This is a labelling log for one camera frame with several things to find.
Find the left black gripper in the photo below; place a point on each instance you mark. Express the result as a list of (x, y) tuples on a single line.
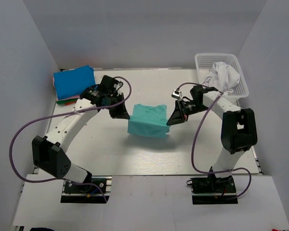
[(121, 113)]

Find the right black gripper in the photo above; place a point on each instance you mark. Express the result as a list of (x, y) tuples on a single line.
[(180, 114)]

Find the teal t shirt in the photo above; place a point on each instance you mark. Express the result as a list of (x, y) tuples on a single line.
[(149, 121)]

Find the white t shirt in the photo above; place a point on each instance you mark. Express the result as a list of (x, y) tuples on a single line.
[(223, 77)]

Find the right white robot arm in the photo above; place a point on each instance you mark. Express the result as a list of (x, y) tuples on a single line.
[(238, 132)]

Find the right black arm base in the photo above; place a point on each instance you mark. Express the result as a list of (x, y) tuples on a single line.
[(205, 192)]

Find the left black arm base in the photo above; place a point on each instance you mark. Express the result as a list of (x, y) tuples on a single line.
[(74, 194)]

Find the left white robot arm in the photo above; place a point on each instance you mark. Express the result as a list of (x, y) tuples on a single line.
[(49, 151)]

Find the pink folded t shirt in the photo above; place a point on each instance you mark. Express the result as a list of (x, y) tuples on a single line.
[(69, 98)]

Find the blue folded t shirt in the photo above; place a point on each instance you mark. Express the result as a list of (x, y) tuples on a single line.
[(72, 83)]

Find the green folded t shirt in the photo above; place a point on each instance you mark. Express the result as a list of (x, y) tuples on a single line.
[(64, 101)]

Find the white plastic basket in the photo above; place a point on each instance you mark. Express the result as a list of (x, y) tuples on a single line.
[(204, 62)]

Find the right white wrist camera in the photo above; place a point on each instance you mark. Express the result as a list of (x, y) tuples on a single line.
[(177, 94)]

